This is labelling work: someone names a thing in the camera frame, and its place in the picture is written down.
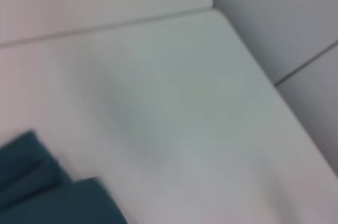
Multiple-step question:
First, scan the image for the teal t-shirt with beige print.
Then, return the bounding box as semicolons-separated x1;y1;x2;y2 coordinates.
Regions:
0;130;129;224

